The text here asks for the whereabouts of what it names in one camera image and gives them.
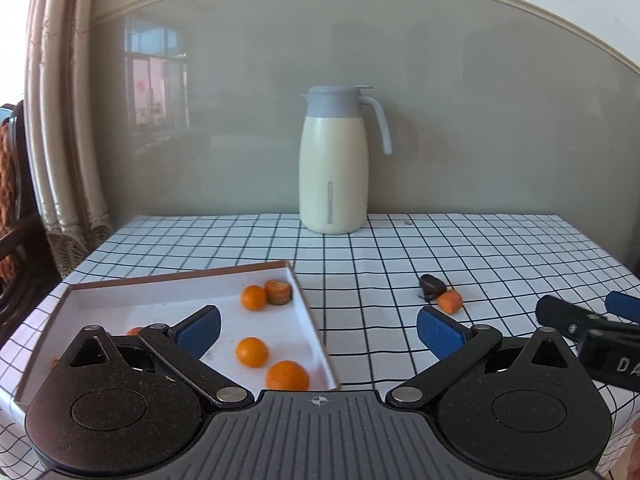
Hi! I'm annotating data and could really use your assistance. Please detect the white black checked tablecloth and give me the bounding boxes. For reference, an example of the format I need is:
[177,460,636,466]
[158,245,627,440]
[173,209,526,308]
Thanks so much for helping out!
[0,212,640,480]

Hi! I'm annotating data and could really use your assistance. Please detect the dark purple fruit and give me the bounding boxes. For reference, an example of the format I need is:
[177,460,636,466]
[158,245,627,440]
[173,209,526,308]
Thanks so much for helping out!
[419,274,447,301]

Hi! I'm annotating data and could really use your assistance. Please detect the beige curtain with lace hem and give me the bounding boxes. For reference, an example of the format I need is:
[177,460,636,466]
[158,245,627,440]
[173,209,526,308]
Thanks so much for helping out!
[24,0,113,276]

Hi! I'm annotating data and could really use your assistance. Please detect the cream thermos jug grey lid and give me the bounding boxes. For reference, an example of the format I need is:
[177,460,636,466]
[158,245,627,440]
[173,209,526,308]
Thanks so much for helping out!
[298,84,393,235]

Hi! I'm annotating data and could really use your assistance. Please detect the white tray with brown rim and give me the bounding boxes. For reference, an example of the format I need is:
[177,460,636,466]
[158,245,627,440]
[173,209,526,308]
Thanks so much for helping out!
[13,260,340,410]

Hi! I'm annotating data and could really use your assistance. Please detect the dark wooden sofa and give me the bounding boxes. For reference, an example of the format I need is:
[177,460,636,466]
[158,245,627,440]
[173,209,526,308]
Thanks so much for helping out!
[1,103,61,340]

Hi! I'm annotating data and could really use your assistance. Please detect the orange carrot-like chunk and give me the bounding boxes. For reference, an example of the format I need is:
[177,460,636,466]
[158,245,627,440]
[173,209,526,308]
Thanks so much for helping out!
[436,289,463,315]

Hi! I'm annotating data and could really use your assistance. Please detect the orange mandarin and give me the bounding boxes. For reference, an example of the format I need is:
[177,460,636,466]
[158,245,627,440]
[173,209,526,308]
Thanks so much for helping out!
[265,361,310,391]

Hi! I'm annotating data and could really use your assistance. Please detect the brown cut fruit piece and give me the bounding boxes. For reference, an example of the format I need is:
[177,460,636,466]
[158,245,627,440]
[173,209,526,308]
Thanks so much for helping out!
[264,280,293,306]

